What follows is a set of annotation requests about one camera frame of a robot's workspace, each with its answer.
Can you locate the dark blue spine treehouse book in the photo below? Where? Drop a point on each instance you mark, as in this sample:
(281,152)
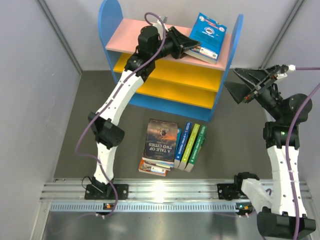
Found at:
(180,148)

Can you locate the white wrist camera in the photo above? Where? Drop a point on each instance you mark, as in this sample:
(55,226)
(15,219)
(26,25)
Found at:
(284,69)
(158,23)

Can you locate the orange bottom stack book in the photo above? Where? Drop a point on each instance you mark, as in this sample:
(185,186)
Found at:
(151,169)

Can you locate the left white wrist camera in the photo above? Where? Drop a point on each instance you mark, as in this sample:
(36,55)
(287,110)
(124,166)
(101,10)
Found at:
(158,23)

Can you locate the light blue cover treehouse book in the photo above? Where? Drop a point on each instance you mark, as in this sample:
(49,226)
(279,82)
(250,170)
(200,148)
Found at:
(211,36)

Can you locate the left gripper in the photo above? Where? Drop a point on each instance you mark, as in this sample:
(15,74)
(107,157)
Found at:
(181,42)

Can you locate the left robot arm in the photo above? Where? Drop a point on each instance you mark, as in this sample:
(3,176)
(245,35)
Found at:
(152,46)

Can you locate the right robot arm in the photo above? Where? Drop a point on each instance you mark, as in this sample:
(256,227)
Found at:
(281,213)

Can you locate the light blue book under stack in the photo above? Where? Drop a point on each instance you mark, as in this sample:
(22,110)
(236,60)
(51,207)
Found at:
(178,140)

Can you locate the lime green spine treehouse book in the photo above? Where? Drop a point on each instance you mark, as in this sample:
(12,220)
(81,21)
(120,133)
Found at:
(189,146)

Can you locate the blue pink yellow bookshelf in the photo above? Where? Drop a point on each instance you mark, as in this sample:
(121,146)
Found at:
(187,87)

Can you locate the aluminium mounting rail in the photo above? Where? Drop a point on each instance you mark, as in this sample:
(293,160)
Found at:
(143,195)

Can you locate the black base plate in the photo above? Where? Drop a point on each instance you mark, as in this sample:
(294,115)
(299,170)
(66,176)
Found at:
(228,191)
(93,193)

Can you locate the Tale of Two Cities book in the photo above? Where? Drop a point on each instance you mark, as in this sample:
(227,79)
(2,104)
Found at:
(154,124)

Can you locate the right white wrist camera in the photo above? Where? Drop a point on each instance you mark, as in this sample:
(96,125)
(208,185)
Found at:
(284,69)

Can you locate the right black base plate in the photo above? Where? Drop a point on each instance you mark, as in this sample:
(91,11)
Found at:
(228,191)

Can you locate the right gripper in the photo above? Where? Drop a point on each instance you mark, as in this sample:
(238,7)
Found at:
(253,77)

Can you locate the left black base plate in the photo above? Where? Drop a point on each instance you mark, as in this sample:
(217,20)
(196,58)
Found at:
(93,193)

